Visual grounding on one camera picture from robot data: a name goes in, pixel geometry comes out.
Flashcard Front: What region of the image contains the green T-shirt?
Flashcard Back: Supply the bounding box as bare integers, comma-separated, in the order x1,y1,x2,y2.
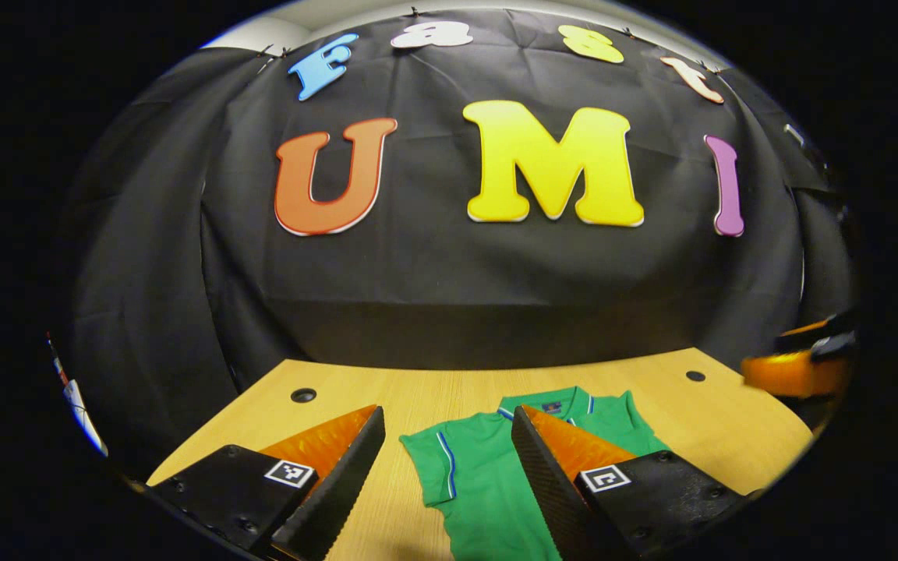
398,386,672,561

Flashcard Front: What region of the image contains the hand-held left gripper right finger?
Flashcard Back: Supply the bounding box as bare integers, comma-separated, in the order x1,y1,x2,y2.
510,404,758,561

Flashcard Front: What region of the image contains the white object with cables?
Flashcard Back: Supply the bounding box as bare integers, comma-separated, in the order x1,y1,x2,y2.
62,379,109,458

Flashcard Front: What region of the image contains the black backdrop cloth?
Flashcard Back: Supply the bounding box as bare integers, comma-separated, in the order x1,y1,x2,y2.
59,8,859,468

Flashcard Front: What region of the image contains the bright display screen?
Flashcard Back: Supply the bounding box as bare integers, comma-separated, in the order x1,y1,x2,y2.
45,333,69,386

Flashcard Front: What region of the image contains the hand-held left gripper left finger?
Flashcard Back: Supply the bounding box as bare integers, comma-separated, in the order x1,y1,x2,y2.
143,404,387,561

